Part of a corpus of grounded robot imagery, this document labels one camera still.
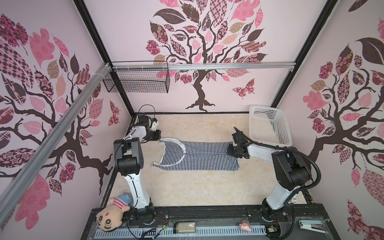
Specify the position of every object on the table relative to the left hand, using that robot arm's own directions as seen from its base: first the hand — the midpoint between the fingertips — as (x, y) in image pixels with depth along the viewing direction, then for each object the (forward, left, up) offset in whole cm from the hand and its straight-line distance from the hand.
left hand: (159, 137), depth 100 cm
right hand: (-8, -47, -3) cm, 48 cm away
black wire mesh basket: (+27, +12, +30) cm, 42 cm away
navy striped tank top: (-12, -25, -3) cm, 28 cm away
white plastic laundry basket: (+13, -82, -3) cm, 83 cm away
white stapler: (-51, -84, -3) cm, 98 cm away
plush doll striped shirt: (-48, +14, +4) cm, 51 cm away
